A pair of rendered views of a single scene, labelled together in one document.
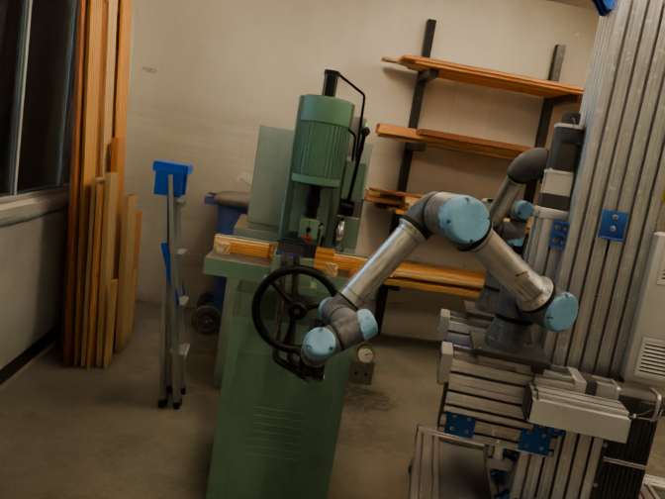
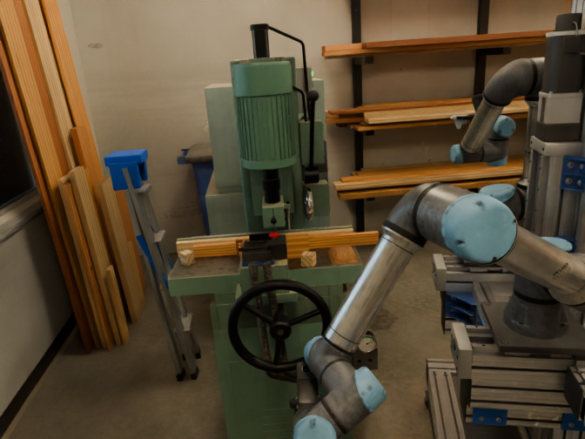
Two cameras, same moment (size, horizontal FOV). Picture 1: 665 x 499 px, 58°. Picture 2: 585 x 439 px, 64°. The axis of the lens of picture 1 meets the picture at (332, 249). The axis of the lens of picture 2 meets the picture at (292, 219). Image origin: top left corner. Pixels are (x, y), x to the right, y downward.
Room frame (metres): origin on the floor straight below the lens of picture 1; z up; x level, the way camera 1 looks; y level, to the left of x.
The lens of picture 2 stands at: (0.73, -0.02, 1.50)
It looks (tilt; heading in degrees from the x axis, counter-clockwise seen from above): 19 degrees down; 2
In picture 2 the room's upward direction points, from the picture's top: 4 degrees counter-clockwise
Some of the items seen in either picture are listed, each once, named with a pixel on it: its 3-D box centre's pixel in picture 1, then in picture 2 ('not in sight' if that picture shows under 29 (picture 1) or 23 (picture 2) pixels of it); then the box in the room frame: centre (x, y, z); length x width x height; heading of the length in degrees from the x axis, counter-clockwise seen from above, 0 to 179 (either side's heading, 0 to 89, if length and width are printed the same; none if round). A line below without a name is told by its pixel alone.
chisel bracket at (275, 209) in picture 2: (308, 229); (274, 212); (2.23, 0.10, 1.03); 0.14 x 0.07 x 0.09; 3
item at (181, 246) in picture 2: (294, 253); (265, 242); (2.22, 0.14, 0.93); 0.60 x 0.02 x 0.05; 93
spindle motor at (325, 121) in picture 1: (322, 142); (265, 115); (2.21, 0.10, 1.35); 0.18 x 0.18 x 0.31
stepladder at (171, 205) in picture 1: (170, 283); (158, 268); (2.84, 0.75, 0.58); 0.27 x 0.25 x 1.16; 97
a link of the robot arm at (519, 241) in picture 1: (513, 232); (493, 151); (2.58, -0.75, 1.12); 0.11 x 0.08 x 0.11; 96
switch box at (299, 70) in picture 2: (355, 137); (303, 90); (2.53, -0.02, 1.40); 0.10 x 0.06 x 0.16; 3
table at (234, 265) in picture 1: (291, 275); (266, 273); (2.10, 0.13, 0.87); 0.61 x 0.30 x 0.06; 93
